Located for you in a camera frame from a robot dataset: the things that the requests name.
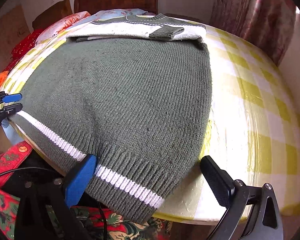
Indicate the brown cardboard box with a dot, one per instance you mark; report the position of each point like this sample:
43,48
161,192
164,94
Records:
13,28

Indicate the green and white knit sweater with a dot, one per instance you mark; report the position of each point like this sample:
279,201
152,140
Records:
180,83

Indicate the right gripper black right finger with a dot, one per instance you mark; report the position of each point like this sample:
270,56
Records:
218,180

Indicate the light blue floral quilt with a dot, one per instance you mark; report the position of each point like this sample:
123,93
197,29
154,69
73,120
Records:
115,13

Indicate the orange pink floral pillow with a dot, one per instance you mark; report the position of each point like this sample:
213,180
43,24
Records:
60,25

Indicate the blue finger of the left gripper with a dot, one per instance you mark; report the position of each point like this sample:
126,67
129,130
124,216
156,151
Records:
6,98

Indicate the yellow checkered bed sheet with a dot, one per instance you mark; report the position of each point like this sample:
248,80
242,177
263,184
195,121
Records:
253,131

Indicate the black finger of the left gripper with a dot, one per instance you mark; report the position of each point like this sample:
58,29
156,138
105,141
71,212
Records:
10,110

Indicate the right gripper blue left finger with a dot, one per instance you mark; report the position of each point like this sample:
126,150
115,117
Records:
78,179

